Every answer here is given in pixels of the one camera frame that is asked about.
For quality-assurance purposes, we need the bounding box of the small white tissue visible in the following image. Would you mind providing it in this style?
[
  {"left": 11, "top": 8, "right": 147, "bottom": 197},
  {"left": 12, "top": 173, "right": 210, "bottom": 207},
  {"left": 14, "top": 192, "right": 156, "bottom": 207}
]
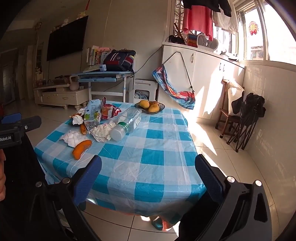
[{"left": 70, "top": 114, "right": 83, "bottom": 125}]

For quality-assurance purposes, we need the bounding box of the red snack bag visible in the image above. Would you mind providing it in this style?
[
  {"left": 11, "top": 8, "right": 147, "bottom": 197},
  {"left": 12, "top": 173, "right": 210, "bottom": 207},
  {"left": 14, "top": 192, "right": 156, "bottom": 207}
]
[{"left": 100, "top": 97, "right": 121, "bottom": 121}]

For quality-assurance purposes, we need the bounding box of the clear plastic water bottle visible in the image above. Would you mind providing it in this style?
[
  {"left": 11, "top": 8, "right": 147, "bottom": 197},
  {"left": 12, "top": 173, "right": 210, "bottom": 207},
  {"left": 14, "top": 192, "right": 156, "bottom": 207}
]
[{"left": 110, "top": 107, "right": 142, "bottom": 141}]

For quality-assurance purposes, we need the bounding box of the person's left hand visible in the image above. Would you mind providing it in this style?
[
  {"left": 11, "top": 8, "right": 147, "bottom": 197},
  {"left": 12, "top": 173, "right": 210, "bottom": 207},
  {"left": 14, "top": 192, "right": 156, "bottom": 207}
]
[{"left": 0, "top": 149, "right": 6, "bottom": 201}]

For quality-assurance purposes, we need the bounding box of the white tv cabinet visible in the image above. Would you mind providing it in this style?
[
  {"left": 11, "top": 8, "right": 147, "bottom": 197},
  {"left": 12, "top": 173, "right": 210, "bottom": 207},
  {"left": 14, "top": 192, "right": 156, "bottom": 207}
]
[{"left": 33, "top": 84, "right": 89, "bottom": 110}]

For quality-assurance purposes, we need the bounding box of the wooden chair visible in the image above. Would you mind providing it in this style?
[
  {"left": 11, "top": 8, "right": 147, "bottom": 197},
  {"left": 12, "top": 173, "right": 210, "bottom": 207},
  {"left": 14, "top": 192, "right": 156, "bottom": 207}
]
[{"left": 215, "top": 78, "right": 244, "bottom": 138}]

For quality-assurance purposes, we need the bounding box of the blue checkered tablecloth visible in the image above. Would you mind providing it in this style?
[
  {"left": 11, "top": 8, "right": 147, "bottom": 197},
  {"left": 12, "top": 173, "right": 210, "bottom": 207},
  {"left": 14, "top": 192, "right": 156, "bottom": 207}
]
[{"left": 35, "top": 108, "right": 206, "bottom": 224}]

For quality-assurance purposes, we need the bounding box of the pink kettlebell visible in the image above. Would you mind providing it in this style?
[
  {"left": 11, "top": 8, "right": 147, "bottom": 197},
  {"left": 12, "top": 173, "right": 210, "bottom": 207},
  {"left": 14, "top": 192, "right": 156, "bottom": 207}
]
[{"left": 69, "top": 75, "right": 79, "bottom": 91}]

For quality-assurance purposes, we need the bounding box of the colourful hanging bag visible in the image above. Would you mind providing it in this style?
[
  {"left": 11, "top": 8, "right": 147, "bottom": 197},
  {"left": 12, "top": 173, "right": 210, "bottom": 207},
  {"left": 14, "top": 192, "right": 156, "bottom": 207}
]
[{"left": 152, "top": 64, "right": 196, "bottom": 110}]

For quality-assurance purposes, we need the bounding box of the dark fruit plate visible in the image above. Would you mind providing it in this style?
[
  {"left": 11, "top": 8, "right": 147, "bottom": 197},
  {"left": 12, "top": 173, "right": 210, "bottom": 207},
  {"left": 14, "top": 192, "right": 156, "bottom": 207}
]
[{"left": 134, "top": 102, "right": 165, "bottom": 114}]

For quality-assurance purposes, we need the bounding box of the blue children study desk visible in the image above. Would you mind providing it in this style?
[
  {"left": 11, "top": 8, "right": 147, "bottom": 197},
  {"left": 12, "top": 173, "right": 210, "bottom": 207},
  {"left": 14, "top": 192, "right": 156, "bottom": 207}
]
[{"left": 69, "top": 71, "right": 134, "bottom": 102}]

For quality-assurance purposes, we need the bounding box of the yellow mango right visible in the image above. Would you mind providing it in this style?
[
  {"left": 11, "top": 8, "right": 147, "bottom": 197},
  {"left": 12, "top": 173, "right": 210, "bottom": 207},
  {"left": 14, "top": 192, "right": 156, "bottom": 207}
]
[{"left": 147, "top": 104, "right": 159, "bottom": 113}]

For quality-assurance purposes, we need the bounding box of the yellow mango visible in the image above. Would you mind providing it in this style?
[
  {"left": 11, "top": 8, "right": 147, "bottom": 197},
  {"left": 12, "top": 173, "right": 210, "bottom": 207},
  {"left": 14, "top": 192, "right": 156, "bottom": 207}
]
[
  {"left": 138, "top": 100, "right": 150, "bottom": 109},
  {"left": 147, "top": 104, "right": 159, "bottom": 113}
]

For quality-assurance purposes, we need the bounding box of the brown mango back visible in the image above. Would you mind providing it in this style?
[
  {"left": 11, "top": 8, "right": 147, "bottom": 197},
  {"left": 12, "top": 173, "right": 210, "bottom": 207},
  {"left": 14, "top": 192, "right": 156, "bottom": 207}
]
[{"left": 149, "top": 101, "right": 158, "bottom": 105}]

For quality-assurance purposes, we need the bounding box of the yellow mango left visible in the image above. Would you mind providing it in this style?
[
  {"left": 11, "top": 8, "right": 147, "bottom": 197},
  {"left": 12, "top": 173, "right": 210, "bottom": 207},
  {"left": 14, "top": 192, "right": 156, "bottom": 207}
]
[{"left": 138, "top": 100, "right": 150, "bottom": 109}]

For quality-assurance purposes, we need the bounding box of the row of books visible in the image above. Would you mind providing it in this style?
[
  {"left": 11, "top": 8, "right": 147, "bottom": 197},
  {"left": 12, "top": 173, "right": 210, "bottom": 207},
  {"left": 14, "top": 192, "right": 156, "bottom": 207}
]
[{"left": 86, "top": 45, "right": 108, "bottom": 66}]

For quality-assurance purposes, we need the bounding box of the white balcony cabinet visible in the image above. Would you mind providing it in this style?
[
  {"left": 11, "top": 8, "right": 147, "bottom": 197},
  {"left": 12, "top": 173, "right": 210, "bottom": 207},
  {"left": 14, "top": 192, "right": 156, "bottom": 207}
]
[{"left": 158, "top": 42, "right": 245, "bottom": 126}]

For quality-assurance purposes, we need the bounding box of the white air purifier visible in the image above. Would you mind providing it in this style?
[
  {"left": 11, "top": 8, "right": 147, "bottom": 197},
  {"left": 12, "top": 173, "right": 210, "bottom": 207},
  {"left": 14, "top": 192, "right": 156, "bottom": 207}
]
[{"left": 128, "top": 79, "right": 158, "bottom": 103}]

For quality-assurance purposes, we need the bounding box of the pink plush toy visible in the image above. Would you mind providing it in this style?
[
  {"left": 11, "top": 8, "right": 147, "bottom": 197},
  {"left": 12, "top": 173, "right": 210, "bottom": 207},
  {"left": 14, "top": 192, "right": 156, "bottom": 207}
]
[{"left": 97, "top": 47, "right": 111, "bottom": 53}]

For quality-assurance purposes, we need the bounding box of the navy red school backpack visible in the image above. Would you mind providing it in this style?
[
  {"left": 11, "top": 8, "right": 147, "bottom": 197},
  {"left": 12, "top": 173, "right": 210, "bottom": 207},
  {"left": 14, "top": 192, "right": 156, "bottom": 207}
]
[{"left": 103, "top": 49, "right": 136, "bottom": 72}]

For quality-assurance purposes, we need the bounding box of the white small fan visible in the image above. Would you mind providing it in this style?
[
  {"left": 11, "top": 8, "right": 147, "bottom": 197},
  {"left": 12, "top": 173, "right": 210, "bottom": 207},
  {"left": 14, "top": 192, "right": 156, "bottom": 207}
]
[{"left": 197, "top": 34, "right": 219, "bottom": 52}]

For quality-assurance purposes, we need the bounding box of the red hanging garment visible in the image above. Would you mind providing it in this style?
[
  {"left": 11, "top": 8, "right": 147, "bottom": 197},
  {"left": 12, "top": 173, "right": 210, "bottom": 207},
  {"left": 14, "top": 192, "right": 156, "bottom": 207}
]
[{"left": 182, "top": 6, "right": 213, "bottom": 41}]

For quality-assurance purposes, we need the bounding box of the black wall television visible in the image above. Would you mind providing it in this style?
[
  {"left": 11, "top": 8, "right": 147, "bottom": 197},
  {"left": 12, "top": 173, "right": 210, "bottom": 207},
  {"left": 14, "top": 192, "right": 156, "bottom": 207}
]
[{"left": 47, "top": 16, "right": 88, "bottom": 61}]

